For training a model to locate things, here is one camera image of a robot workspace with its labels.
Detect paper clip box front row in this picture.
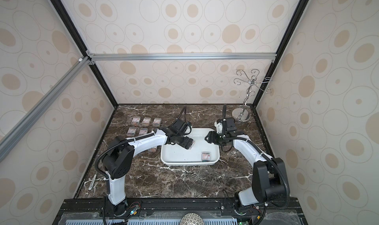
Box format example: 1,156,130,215
148,147,157,152

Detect white plastic storage tray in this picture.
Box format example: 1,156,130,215
160,128,220,166

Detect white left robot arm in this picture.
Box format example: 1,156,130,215
96,119,194,206

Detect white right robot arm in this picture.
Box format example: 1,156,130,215
204,118,290,209

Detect metal mesh ball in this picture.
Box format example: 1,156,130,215
179,213,205,225

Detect silver wire hook stand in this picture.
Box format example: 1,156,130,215
232,69,272,122

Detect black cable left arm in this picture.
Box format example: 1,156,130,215
94,132,156,196

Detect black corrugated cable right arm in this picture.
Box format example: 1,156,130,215
236,136,291,208

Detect horizontal aluminium rail back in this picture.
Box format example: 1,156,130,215
89,53,277,61

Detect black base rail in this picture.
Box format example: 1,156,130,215
53,196,308,225

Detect black corner frame post right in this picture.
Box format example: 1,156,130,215
251,0,310,109

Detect black corner frame post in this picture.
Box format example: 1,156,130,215
251,0,310,109
49,0,118,108

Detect diagonal aluminium rail left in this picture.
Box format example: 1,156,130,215
1,56,89,161

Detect black corner frame post left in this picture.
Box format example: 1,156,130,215
49,0,118,108

